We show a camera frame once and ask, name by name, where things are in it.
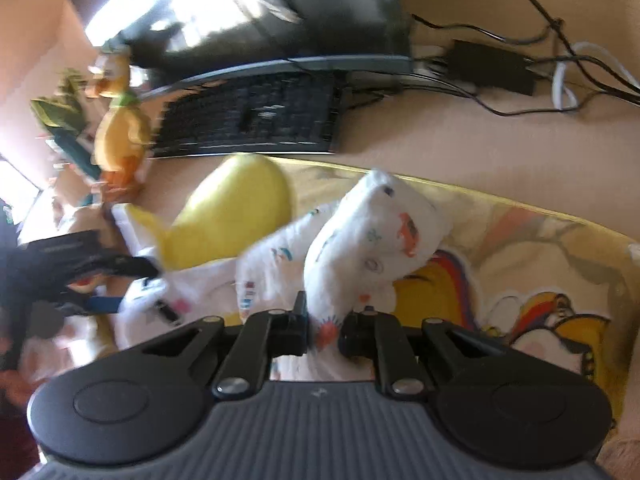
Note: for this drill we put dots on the grey monitor stand base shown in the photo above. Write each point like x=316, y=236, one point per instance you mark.
x=300, y=64

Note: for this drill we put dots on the printed yellow mat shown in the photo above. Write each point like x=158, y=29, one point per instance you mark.
x=540, y=260

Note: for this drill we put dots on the yellow orange duck plush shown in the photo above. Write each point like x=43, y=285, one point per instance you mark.
x=119, y=130

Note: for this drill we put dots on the black keyboard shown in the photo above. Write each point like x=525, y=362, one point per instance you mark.
x=250, y=115

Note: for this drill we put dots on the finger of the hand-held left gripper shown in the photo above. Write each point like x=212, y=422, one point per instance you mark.
x=102, y=305
x=134, y=266

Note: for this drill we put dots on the black power adapter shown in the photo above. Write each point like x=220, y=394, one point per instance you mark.
x=487, y=66

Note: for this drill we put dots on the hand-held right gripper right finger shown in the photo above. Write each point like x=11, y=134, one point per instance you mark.
x=350, y=336

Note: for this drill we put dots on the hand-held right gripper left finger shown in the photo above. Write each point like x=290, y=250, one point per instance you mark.
x=299, y=327

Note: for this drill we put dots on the black computer monitor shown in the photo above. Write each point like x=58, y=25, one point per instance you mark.
x=260, y=5

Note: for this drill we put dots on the white patterned cloth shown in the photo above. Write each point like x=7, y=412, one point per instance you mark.
x=370, y=240

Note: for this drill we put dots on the yellow cloth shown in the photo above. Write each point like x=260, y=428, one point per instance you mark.
x=230, y=207

